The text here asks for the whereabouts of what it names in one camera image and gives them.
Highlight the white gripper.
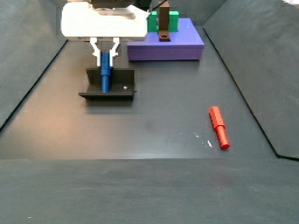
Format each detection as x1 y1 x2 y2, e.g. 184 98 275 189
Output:
60 2 148 67

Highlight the blue peg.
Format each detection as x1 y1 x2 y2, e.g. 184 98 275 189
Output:
100 52 111 93

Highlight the black fixture stand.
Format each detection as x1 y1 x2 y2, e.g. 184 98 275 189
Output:
79 68 136 101

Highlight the green U-shaped block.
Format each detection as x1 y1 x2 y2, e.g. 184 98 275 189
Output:
147 11 180 32

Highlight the purple base block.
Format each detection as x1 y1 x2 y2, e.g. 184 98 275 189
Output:
127 18 205 61

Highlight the red peg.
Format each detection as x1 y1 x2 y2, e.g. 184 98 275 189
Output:
210 106 230 150

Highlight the brown L-shaped bracket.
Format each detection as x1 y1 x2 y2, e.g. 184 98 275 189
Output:
158 1 171 42

